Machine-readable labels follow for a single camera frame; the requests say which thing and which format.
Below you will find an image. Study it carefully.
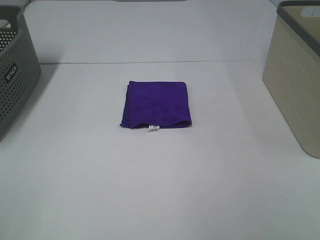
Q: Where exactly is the purple towel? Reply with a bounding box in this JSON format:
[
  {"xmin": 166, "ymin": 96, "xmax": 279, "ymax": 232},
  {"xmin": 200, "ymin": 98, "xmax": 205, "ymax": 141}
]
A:
[{"xmin": 120, "ymin": 81, "xmax": 192, "ymax": 129}]

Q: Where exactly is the grey perforated plastic basket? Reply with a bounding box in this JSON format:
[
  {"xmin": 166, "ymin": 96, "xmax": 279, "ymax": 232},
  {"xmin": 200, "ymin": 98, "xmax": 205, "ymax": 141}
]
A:
[{"xmin": 0, "ymin": 5, "xmax": 42, "ymax": 138}]

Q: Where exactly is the beige basket with grey rim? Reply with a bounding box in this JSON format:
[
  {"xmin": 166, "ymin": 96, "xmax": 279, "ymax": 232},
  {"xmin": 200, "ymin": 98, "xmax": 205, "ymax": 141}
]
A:
[{"xmin": 262, "ymin": 0, "xmax": 320, "ymax": 158}]

